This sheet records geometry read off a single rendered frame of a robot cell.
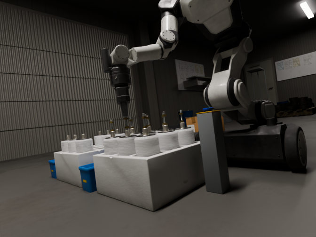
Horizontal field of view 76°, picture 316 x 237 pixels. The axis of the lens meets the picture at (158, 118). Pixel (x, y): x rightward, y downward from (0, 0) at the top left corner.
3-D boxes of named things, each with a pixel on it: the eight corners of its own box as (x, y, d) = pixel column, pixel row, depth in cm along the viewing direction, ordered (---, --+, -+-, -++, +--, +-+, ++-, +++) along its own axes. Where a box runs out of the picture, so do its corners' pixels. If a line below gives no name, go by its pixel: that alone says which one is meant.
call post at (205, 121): (215, 185, 85) (205, 113, 86) (231, 188, 80) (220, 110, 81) (206, 191, 80) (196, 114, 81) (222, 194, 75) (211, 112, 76)
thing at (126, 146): (122, 183, 81) (117, 138, 82) (121, 177, 91) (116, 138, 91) (146, 178, 84) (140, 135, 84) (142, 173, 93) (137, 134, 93)
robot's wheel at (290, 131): (297, 163, 102) (291, 124, 102) (309, 164, 98) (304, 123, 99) (287, 175, 88) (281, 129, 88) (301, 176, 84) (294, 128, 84)
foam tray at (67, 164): (108, 165, 162) (105, 143, 162) (138, 169, 134) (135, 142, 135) (56, 179, 135) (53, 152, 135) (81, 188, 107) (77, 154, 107)
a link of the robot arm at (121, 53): (126, 78, 94) (123, 54, 94) (135, 72, 84) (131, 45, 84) (101, 78, 89) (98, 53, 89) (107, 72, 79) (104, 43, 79)
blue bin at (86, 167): (128, 174, 125) (125, 154, 125) (138, 176, 117) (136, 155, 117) (80, 190, 104) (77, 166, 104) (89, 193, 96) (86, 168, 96)
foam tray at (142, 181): (155, 171, 123) (152, 141, 123) (212, 178, 96) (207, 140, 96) (97, 193, 96) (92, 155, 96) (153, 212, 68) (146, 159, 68)
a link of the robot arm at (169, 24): (172, 63, 106) (172, 34, 116) (183, 45, 95) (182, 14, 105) (152, 58, 103) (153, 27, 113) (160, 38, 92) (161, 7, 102)
